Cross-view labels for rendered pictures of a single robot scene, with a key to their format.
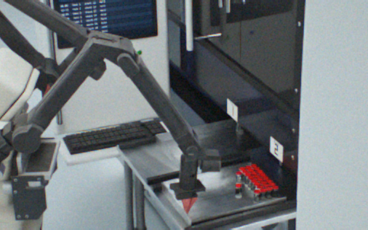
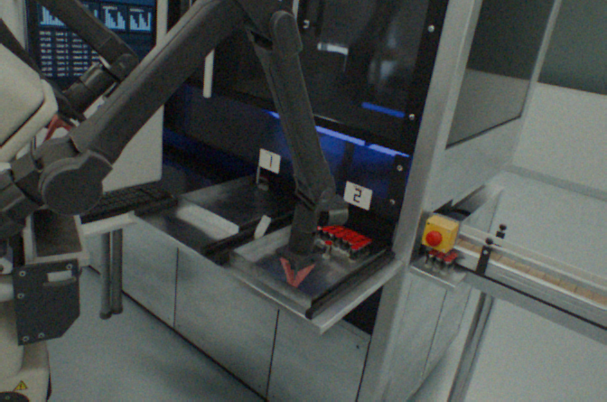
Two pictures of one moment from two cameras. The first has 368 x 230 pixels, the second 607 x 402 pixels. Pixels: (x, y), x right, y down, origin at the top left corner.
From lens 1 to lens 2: 1.89 m
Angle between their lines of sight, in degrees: 29
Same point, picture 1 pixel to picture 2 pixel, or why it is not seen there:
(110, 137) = (105, 205)
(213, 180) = (280, 240)
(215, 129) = (236, 186)
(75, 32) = (105, 32)
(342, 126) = not seen: outside the picture
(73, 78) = (182, 56)
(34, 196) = (58, 297)
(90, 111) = not seen: hidden behind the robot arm
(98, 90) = not seen: hidden behind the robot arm
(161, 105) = (305, 120)
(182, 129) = (321, 163)
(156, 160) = (193, 225)
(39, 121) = (103, 147)
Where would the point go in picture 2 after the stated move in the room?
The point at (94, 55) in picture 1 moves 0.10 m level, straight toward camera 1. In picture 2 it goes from (231, 7) to (269, 15)
